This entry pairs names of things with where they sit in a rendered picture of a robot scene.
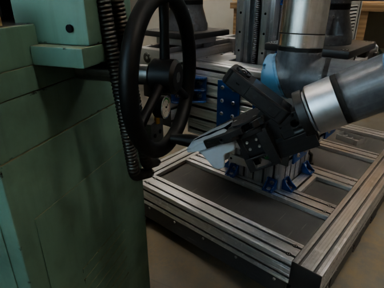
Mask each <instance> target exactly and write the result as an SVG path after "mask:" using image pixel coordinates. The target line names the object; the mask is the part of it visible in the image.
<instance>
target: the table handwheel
mask: <svg viewBox="0 0 384 288"><path fill-rule="evenodd" d="M158 7H159V58H154V59H153V60H152V61H151V62H150V63H149V64H148V65H145V64H139V63H140V57H141V50H142V44H143V40H144V37H145V32H146V29H147V26H148V24H149V21H150V19H151V17H152V15H153V13H154V12H155V10H156V9H157V8H158ZM169 8H170V9H171V11H172V12H173V14H174V16H175V19H176V21H177V25H178V28H179V33H180V36H181V44H182V56H183V68H182V65H181V64H180V62H179V61H178V60H177V59H170V45H169ZM108 69H109V68H108V64H107V62H102V63H99V64H97V65H94V66H90V67H88V68H85V69H77V68H74V71H75V74H76V76H77V78H79V79H88V80H95V81H107V82H110V81H111V79H110V75H109V71H108ZM195 75H196V49H195V36H194V29H193V24H192V21H191V16H190V13H189V10H188V8H187V6H186V4H185V2H184V0H137V2H136V4H135V6H134V7H133V9H132V11H131V13H130V16H129V18H128V21H127V24H126V27H125V31H124V34H123V38H122V44H121V50H120V55H119V67H118V92H119V104H120V108H121V114H122V119H123V123H124V126H125V129H126V131H127V134H128V136H129V138H130V140H131V142H132V144H133V145H134V147H135V148H136V149H137V150H138V151H139V152H140V153H141V154H143V155H144V156H147V157H149V158H160V157H163V156H165V155H166V154H168V153H169V152H171V151H172V149H173V148H174V147H175V146H176V144H175V143H171V142H170V136H171V134H183V131H184V129H185V127H186V124H187V120H188V118H189V114H190V110H191V105H192V101H193V95H194V87H195ZM138 85H148V87H149V89H150V90H151V94H150V96H149V98H148V100H147V102H146V104H145V106H144V108H143V110H142V112H141V109H140V104H139V87H138ZM162 93H163V94H176V93H177V94H178V95H179V96H180V98H179V103H178V107H177V111H176V114H175V117H174V120H173V122H172V124H171V127H170V129H169V130H168V132H167V134H166V135H165V136H164V137H163V139H161V140H160V141H159V142H153V141H152V140H151V139H150V137H149V136H148V134H147V132H146V129H145V127H146V125H147V123H148V121H149V118H150V116H151V114H152V112H153V110H154V108H155V106H156V104H157V102H158V100H159V99H160V97H161V95H162Z"/></svg>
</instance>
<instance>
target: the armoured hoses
mask: <svg viewBox="0 0 384 288"><path fill-rule="evenodd" d="M110 2H111V3H112V5H111V4H110ZM97 4H98V6H97V8H98V9H99V10H98V13H99V17H100V20H99V21H100V23H101V24H100V26H101V31H102V35H103V37H102V39H103V43H104V48H105V52H106V53H105V55H106V56H107V57H106V59H107V64H108V68H109V69H108V71H109V75H110V79H111V81H110V82H111V86H112V90H113V97H114V101H115V103H114V104H115V108H116V112H117V118H118V122H119V123H118V124H119V128H120V132H121V138H122V144H123V150H124V154H125V160H126V166H127V171H128V173H129V176H130V178H131V179H132V180H134V181H140V180H143V179H148V178H151V177H152V176H154V170H153V169H152V168H154V167H157V166H159V165H160V164H161V159H159V158H149V157H147V156H144V155H143V154H141V153H140V152H139V151H138V153H137V149H136V148H135V147H134V145H133V144H132V142H131V140H130V138H129V136H128V134H127V131H126V129H125V126H124V123H123V119H122V114H121V108H120V104H119V92H118V67H119V55H120V50H121V44H122V38H123V34H124V31H125V27H126V24H127V19H126V18H127V16H126V12H125V10H126V8H125V7H124V6H125V4H124V0H97ZM111 7H112V8H113V9H112V8H111ZM112 11H113V13H112ZM113 16H114V17H113ZM113 20H115V21H113ZM114 25H115V26H114ZM139 92H140V90H139ZM139 104H140V109H141V112H142V110H143V109H142V103H141V97H140V93H139ZM137 155H139V159H138V156H137ZM139 160H140V163H141V165H142V167H143V168H141V169H140V166H139Z"/></svg>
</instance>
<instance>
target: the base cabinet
mask: <svg viewBox="0 0 384 288"><path fill-rule="evenodd" d="M118 123H119V122H118V118H117V112H116V108H115V104H114V103H112V104H111V105H109V106H107V107H105V108H104V109H102V110H100V111H98V112H96V113H95V114H93V115H91V116H89V117H87V118H85V119H84V120H82V121H80V122H78V123H76V124H74V125H73V126H71V127H69V128H68V129H66V130H64V131H62V132H60V133H58V134H57V135H55V136H53V137H51V138H49V139H47V140H46V141H44V142H42V143H40V144H38V145H36V146H35V147H33V148H31V149H30V150H28V151H26V152H24V153H22V154H20V155H19V156H17V157H15V158H13V159H11V160H9V161H8V162H6V163H4V164H2V165H0V288H150V277H149V261H148V252H147V236H146V220H145V204H144V195H143V180H140V181H134V180H132V179H131V178H130V176H129V173H128V171H127V166H126V160H125V154H124V150H123V144H122V138H121V132H120V128H119V124H118Z"/></svg>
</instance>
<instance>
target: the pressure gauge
mask: <svg viewBox="0 0 384 288"><path fill-rule="evenodd" d="M167 104H168V105H167ZM166 106H167V108H165V107H166ZM170 109H171V101H170V97H169V96H168V95H162V96H161V97H160V99H159V100H158V102H157V104H156V106H155V108H154V110H153V115H154V120H155V121H156V124H160V118H164V119H166V118H167V117H168V116H169V114H170Z"/></svg>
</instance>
